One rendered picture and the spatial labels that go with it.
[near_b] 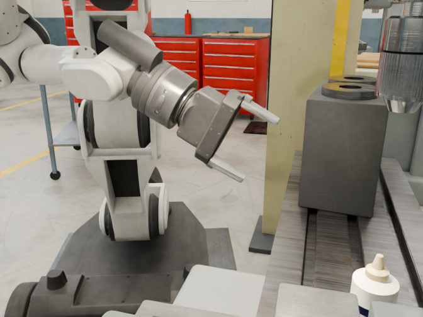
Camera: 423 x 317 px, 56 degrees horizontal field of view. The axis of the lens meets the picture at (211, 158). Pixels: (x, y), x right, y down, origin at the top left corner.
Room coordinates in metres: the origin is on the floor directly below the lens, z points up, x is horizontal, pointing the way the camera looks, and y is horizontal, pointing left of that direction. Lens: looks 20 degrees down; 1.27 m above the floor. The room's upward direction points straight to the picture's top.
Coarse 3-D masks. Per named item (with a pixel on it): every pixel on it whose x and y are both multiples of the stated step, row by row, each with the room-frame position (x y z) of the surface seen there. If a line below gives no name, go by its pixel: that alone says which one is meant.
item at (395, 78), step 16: (384, 32) 0.34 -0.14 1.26; (400, 32) 0.32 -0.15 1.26; (416, 32) 0.32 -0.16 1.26; (384, 48) 0.34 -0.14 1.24; (400, 48) 0.32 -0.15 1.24; (416, 48) 0.31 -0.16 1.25; (384, 64) 0.33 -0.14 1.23; (400, 64) 0.32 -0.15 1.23; (416, 64) 0.31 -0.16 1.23; (384, 80) 0.33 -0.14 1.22; (400, 80) 0.32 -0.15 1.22; (416, 80) 0.31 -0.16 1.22; (384, 96) 0.33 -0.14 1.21; (400, 96) 0.32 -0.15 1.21; (416, 96) 0.31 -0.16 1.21
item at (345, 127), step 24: (312, 96) 0.63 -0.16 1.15; (336, 96) 0.61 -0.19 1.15; (360, 96) 0.60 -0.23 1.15; (312, 120) 0.60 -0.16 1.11; (336, 120) 0.59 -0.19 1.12; (360, 120) 0.58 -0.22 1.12; (384, 120) 0.57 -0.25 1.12; (312, 144) 0.60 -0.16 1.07; (336, 144) 0.59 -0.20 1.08; (360, 144) 0.58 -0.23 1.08; (312, 168) 0.60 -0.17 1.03; (336, 168) 0.59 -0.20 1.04; (360, 168) 0.58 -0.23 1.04; (312, 192) 0.60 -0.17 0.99; (336, 192) 0.59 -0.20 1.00; (360, 192) 0.57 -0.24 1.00
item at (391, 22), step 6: (390, 18) 0.33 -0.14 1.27; (396, 18) 0.33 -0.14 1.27; (402, 18) 0.32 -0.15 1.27; (408, 18) 0.32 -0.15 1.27; (414, 18) 0.32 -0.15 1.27; (420, 18) 0.31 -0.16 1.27; (390, 24) 0.33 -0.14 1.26; (396, 24) 0.33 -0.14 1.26; (402, 24) 0.32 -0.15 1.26; (408, 24) 0.32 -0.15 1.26; (414, 24) 0.32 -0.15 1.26; (420, 24) 0.31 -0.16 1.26
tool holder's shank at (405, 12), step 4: (404, 4) 0.34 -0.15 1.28; (408, 4) 0.33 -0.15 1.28; (412, 4) 0.33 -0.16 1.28; (416, 4) 0.33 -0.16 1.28; (420, 4) 0.33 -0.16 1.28; (404, 8) 0.34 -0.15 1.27; (408, 8) 0.33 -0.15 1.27; (412, 8) 0.33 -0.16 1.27; (416, 8) 0.33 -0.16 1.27; (420, 8) 0.33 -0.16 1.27; (404, 12) 0.34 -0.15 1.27; (408, 12) 0.33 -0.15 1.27; (412, 12) 0.33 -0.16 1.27; (416, 12) 0.33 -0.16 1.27; (420, 12) 0.33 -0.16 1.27
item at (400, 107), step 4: (384, 100) 0.34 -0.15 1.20; (388, 100) 0.33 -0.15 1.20; (388, 104) 0.33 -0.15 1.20; (392, 104) 0.33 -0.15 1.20; (396, 104) 0.33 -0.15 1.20; (400, 104) 0.32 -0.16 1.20; (404, 104) 0.32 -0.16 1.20; (408, 104) 0.32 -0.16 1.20; (412, 104) 0.32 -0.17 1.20; (416, 104) 0.32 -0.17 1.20; (420, 104) 0.33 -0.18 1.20; (388, 108) 0.34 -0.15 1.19; (392, 108) 0.33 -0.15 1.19; (396, 108) 0.33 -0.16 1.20; (400, 108) 0.33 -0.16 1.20; (404, 108) 0.32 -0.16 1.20; (408, 108) 0.32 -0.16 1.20; (412, 108) 0.32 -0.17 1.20; (416, 108) 0.33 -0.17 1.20; (396, 112) 0.33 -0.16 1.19; (400, 112) 0.33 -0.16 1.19; (404, 112) 0.33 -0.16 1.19; (408, 112) 0.33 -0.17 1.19; (412, 112) 0.33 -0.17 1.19
